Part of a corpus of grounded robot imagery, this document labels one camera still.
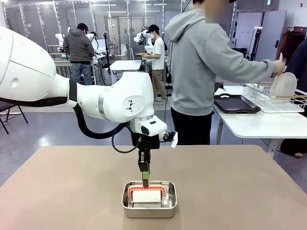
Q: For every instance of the hanging red and dark clothes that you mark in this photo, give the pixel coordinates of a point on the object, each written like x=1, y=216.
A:
x=291, y=45

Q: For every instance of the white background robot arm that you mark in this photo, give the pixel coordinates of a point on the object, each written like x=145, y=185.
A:
x=60, y=37
x=92, y=37
x=140, y=37

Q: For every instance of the person in white t-shirt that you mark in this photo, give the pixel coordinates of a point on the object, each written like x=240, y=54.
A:
x=158, y=52

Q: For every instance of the person's right forearm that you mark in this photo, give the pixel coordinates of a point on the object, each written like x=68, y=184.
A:
x=256, y=69

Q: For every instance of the white side table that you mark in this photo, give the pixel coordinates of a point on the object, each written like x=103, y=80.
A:
x=251, y=124

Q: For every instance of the man in grey hooded jacket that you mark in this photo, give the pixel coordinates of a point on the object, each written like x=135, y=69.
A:
x=78, y=48

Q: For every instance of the dark navy garment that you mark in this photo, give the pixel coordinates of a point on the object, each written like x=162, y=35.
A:
x=299, y=72

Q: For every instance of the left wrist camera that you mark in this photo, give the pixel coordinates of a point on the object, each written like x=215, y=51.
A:
x=171, y=140

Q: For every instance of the black tripod stand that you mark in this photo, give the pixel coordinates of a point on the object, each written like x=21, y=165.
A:
x=257, y=36

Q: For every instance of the brown plastic serving tray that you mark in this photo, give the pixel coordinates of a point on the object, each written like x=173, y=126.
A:
x=235, y=101

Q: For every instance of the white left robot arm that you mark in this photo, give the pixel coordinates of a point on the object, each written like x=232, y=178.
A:
x=36, y=67

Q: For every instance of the black folding chair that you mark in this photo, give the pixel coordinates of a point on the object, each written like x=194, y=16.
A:
x=9, y=109

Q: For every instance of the pink lint roller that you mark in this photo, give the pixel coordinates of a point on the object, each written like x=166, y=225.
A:
x=146, y=196

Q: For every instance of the small white background table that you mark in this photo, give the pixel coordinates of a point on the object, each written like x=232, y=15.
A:
x=124, y=64

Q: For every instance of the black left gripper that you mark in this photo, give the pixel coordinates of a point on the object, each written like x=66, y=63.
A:
x=146, y=143

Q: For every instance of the person in light grey hoodie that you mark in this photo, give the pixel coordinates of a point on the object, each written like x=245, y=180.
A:
x=192, y=72

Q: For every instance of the person's right hand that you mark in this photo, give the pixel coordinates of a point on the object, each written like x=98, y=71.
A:
x=279, y=68

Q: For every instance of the distant person in dark clothes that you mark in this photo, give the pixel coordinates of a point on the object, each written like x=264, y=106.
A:
x=126, y=38

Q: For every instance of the rectangular steel container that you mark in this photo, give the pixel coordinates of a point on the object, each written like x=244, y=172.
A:
x=148, y=212

